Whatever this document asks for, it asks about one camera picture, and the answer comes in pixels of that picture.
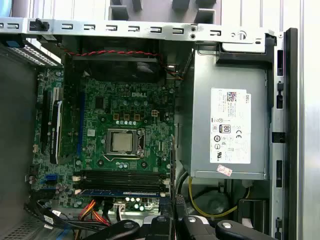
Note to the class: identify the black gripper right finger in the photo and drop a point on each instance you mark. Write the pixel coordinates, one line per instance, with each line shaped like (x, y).
(197, 230)

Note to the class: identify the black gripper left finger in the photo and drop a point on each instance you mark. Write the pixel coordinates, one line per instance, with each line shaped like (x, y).
(160, 228)

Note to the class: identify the blue RAM stick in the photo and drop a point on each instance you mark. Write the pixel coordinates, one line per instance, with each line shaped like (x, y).
(120, 193)

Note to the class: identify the black expansion slot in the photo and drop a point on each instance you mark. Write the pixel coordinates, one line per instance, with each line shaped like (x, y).
(45, 120)

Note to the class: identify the locking lever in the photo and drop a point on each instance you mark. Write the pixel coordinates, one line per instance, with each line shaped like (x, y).
(125, 158)

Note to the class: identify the CPU socket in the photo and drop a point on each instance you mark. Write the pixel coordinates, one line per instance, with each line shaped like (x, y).
(141, 145)

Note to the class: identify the silver CPU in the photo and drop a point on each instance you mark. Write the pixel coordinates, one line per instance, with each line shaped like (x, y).
(122, 142)

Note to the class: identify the green motherboard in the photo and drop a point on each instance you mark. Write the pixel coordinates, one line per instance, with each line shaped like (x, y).
(155, 130)

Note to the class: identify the socket cover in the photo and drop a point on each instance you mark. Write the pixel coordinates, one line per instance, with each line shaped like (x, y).
(109, 142)

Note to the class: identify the grey power supply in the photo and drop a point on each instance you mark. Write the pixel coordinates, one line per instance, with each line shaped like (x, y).
(200, 112)

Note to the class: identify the black graphics card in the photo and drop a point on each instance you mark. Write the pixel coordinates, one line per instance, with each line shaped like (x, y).
(55, 130)

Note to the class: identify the black case fan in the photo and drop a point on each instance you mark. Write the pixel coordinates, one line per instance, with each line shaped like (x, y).
(112, 67)

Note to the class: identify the black PC case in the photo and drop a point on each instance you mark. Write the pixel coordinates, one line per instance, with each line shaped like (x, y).
(100, 27)

